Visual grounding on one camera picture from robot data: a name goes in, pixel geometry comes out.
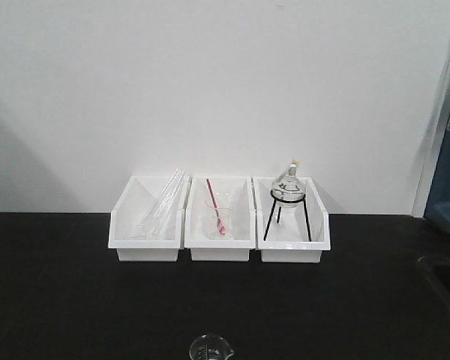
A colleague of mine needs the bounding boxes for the clear glass beaker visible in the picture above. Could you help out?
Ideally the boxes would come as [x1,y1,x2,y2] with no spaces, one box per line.
[189,334,235,360]

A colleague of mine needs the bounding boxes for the small glass beaker in bin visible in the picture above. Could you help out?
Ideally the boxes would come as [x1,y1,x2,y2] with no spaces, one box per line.
[204,199,233,240]

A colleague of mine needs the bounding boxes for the middle white plastic bin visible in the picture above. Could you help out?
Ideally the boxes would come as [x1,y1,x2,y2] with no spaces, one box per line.
[184,175,256,262]

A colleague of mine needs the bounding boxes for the white plastic bin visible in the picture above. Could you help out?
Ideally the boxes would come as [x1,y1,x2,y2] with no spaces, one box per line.
[108,175,190,262]
[252,177,331,263]
[184,175,256,262]

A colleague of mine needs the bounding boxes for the red stirring rod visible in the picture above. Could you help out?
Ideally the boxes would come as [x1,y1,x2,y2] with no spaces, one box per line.
[205,178,226,236]

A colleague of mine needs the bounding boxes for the round glass flask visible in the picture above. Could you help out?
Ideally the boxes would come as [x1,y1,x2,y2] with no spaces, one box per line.
[271,161,305,208]

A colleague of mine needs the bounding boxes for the glass tubes bundle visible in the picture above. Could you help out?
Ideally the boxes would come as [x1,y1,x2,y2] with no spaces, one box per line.
[129,169,185,241]

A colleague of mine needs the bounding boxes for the black tripod stand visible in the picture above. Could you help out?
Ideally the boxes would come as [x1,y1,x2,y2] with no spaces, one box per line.
[262,189,313,242]

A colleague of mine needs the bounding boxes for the left white plastic bin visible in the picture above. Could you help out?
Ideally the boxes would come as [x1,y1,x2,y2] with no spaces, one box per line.
[108,175,190,262]

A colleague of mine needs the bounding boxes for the right white plastic bin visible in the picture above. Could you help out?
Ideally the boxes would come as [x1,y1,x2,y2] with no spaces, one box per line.
[252,177,331,263]

